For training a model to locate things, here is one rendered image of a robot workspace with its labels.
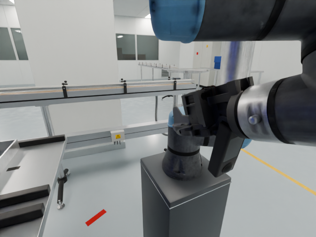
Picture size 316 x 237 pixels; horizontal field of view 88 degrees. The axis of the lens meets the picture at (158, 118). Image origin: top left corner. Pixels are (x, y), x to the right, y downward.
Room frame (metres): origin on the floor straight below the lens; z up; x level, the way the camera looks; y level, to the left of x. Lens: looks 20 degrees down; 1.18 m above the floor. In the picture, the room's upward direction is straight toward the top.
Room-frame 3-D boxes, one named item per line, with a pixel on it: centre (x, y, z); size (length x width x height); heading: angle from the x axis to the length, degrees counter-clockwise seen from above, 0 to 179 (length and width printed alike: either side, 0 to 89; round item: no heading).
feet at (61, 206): (1.22, 0.89, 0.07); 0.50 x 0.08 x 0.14; 22
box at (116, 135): (1.36, 0.37, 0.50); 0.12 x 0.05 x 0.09; 112
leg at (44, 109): (1.22, 0.89, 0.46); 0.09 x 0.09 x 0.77; 22
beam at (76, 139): (1.43, 0.38, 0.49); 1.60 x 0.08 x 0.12; 112
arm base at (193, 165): (0.52, -0.09, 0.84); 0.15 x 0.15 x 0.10
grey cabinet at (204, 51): (7.16, -1.93, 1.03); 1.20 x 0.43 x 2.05; 22
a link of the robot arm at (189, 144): (0.52, -0.10, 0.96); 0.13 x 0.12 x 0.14; 81
